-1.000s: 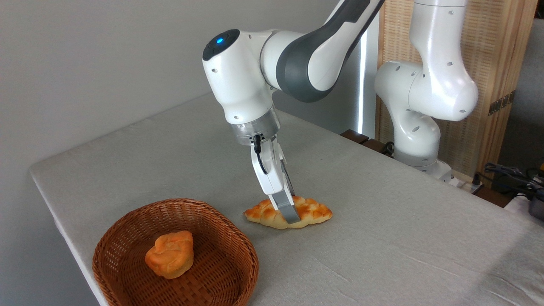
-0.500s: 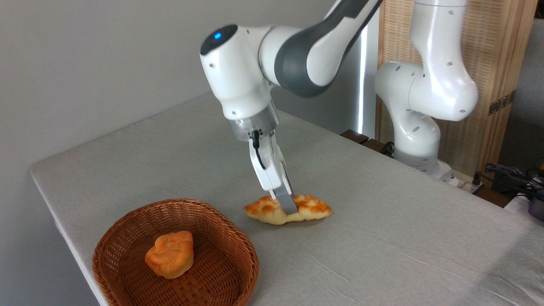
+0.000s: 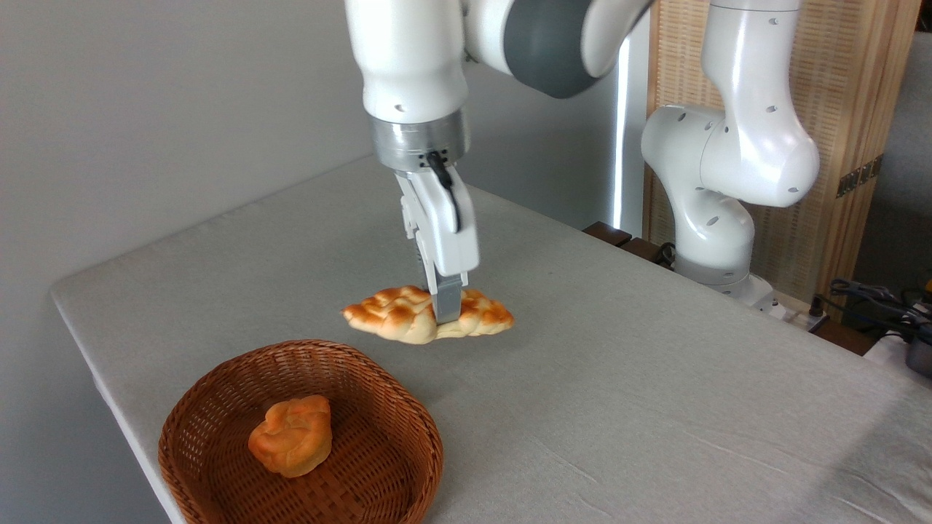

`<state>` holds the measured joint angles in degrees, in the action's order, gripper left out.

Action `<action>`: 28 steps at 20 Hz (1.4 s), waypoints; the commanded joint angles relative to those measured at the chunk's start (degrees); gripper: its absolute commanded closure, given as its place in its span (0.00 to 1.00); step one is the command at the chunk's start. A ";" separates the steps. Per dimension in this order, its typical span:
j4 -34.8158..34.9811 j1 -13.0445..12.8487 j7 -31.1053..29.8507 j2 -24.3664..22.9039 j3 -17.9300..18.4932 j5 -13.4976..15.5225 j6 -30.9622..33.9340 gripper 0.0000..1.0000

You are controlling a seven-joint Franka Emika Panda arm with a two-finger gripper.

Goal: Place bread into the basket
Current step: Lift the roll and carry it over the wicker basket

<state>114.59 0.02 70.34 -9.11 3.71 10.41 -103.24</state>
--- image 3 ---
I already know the dark brown wooden block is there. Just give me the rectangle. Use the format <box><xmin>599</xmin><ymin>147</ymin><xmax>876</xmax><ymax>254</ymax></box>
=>
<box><xmin>620</xmin><ymin>237</ymin><xmax>676</xmax><ymax>269</ymax></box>
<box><xmin>582</xmin><ymin>221</ymin><xmax>633</xmax><ymax>247</ymax></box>

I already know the brown wicker basket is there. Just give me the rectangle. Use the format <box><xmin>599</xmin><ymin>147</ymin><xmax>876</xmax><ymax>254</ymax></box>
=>
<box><xmin>158</xmin><ymin>339</ymin><xmax>444</xmax><ymax>524</ymax></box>

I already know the black cable bundle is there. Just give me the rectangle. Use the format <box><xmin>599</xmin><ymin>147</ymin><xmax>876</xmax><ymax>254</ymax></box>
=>
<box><xmin>810</xmin><ymin>278</ymin><xmax>932</xmax><ymax>337</ymax></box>

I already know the white vertical light strip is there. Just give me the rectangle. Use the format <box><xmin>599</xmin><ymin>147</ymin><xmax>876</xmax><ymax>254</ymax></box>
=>
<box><xmin>611</xmin><ymin>29</ymin><xmax>652</xmax><ymax>238</ymax></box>

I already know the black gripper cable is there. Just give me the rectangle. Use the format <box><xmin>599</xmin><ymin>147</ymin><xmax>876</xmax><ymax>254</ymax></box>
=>
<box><xmin>425</xmin><ymin>150</ymin><xmax>464</xmax><ymax>234</ymax></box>

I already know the round orange bread roll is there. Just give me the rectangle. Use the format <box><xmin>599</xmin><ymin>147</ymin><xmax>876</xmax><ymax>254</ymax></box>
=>
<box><xmin>248</xmin><ymin>394</ymin><xmax>333</xmax><ymax>479</ymax></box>

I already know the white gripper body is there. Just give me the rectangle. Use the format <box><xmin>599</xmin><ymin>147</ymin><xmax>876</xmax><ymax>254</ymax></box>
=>
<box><xmin>395</xmin><ymin>166</ymin><xmax>481</xmax><ymax>279</ymax></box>

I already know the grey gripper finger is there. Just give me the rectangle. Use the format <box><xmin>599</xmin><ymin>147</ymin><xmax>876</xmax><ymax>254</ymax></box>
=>
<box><xmin>416</xmin><ymin>243</ymin><xmax>437</xmax><ymax>293</ymax></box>
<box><xmin>434</xmin><ymin>272</ymin><xmax>465</xmax><ymax>325</ymax></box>

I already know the long braided bread loaf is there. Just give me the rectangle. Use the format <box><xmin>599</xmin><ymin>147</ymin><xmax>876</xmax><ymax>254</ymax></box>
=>
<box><xmin>341</xmin><ymin>285</ymin><xmax>516</xmax><ymax>346</ymax></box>

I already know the grey tablecloth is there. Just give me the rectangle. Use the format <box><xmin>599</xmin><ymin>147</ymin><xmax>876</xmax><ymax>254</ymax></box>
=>
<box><xmin>49</xmin><ymin>154</ymin><xmax>932</xmax><ymax>524</ymax></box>

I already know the white power strip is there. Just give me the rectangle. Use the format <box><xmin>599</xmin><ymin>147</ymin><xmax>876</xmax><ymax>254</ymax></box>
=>
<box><xmin>761</xmin><ymin>290</ymin><xmax>832</xmax><ymax>333</ymax></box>

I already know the metal screen hinge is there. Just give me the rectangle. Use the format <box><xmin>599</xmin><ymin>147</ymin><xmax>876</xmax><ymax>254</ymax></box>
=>
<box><xmin>835</xmin><ymin>154</ymin><xmax>885</xmax><ymax>199</ymax></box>

